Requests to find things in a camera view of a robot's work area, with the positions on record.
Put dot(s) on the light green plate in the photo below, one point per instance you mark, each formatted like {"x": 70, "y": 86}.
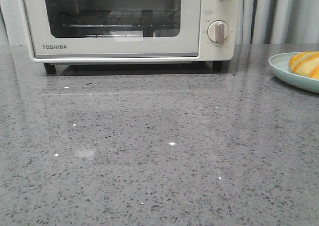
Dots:
{"x": 279, "y": 65}

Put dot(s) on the lower beige oven knob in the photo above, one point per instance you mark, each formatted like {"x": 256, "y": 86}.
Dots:
{"x": 218, "y": 31}

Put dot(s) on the striped bread roll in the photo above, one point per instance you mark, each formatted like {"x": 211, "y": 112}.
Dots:
{"x": 305, "y": 64}

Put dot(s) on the white Toshiba toaster oven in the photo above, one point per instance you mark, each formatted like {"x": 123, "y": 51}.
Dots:
{"x": 217, "y": 53}

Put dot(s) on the oven glass door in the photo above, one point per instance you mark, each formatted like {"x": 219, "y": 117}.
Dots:
{"x": 52, "y": 40}

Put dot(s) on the metal oven wire rack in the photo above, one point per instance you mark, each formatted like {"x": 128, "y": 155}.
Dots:
{"x": 158, "y": 17}

